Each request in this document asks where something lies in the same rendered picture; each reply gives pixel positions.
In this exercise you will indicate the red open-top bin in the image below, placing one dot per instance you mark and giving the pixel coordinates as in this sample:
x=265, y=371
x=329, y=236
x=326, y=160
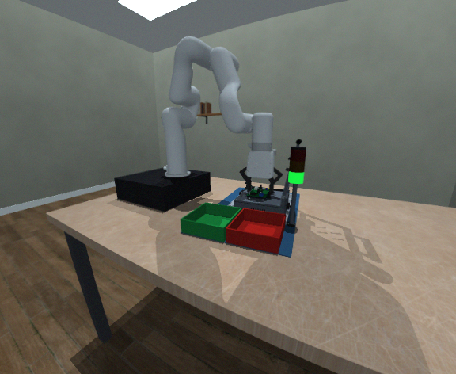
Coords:
x=244, y=229

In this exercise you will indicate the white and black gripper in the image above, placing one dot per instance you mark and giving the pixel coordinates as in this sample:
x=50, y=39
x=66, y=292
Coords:
x=260, y=164

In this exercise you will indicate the green bin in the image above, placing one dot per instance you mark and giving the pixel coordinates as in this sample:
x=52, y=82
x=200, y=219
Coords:
x=209, y=221

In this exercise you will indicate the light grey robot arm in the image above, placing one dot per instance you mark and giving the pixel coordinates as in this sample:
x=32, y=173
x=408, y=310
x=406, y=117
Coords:
x=223, y=63

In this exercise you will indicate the green circuit board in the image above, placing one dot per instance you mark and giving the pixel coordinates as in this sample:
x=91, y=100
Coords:
x=257, y=192

